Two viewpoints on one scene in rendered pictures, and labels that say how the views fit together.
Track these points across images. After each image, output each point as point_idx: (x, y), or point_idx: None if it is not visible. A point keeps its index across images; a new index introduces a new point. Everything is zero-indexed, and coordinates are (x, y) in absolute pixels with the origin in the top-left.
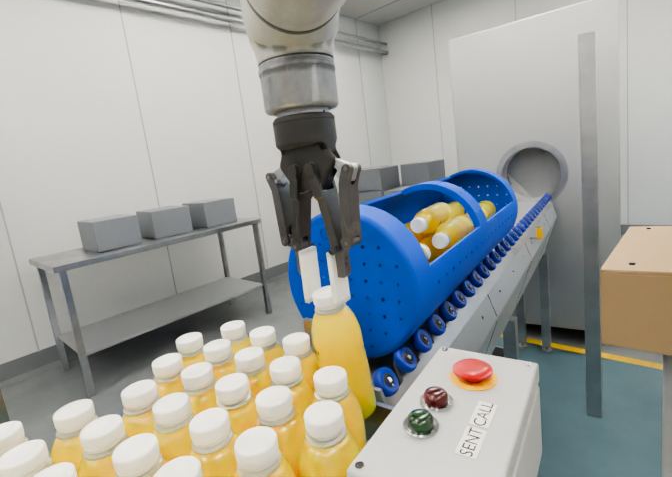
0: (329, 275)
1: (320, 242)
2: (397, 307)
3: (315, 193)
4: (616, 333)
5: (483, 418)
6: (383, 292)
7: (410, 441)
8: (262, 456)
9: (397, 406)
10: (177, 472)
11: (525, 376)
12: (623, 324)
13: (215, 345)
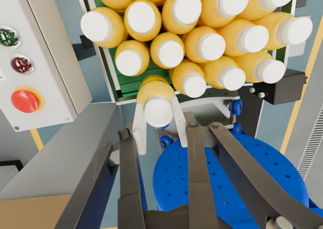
0: (139, 115)
1: None
2: (168, 165)
3: (132, 200)
4: (66, 200)
5: None
6: (180, 172)
7: (1, 21)
8: None
9: (36, 46)
10: None
11: (9, 116)
12: (60, 206)
13: (256, 37)
